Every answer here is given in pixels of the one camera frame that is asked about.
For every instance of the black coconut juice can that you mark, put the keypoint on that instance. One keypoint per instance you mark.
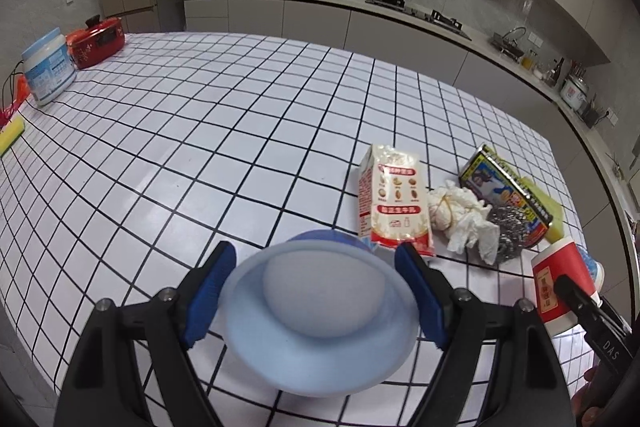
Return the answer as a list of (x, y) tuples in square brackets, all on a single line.
[(500, 187)]

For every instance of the light blue plastic bowl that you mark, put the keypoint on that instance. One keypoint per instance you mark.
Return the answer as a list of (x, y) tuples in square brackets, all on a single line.
[(320, 347)]

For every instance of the dark glass bottle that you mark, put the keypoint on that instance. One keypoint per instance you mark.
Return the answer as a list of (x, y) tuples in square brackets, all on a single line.
[(554, 74)]

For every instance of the white rice cooker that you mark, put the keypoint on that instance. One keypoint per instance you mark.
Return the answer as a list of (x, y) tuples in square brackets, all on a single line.
[(573, 94)]

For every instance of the red and white paper cup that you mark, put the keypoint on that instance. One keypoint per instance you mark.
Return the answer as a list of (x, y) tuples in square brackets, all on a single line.
[(555, 267)]

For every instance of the white and red milk carton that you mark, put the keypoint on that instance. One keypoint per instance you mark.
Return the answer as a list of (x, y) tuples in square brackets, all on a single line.
[(395, 202)]

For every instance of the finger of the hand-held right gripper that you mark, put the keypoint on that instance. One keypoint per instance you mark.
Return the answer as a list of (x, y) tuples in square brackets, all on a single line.
[(575, 297), (615, 317)]

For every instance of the steel wool scrubber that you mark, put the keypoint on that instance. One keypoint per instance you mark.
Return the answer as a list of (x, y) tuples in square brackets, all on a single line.
[(510, 232)]

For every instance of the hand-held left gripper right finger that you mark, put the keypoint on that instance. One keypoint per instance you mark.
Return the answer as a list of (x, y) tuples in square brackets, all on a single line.
[(425, 302)]

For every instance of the person's right hand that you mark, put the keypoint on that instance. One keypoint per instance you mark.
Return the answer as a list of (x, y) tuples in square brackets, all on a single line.
[(585, 402)]

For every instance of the yellow sponge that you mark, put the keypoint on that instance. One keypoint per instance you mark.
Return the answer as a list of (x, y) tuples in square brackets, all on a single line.
[(552, 219)]

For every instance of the white plastic tub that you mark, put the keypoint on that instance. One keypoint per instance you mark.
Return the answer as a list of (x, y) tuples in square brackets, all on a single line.
[(47, 67)]

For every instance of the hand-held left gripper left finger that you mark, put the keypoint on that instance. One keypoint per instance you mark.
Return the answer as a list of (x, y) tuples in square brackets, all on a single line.
[(210, 297)]

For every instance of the black utensil holder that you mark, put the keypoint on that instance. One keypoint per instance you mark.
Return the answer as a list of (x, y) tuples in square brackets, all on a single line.
[(592, 114)]

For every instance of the orange juice bottle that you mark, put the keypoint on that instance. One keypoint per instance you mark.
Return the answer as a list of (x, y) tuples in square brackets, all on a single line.
[(528, 62)]

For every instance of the small red cooking pot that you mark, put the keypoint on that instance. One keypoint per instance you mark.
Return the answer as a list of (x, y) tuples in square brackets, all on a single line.
[(97, 42)]

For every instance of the crumpled white tissue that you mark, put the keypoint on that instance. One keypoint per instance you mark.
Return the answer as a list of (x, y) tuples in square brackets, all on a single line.
[(462, 217)]

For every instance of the white wall outlet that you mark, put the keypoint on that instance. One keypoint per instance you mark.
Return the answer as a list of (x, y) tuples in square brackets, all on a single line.
[(612, 116), (536, 39)]

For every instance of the black gas stove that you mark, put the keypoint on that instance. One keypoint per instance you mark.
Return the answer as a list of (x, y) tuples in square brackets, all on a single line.
[(425, 17)]

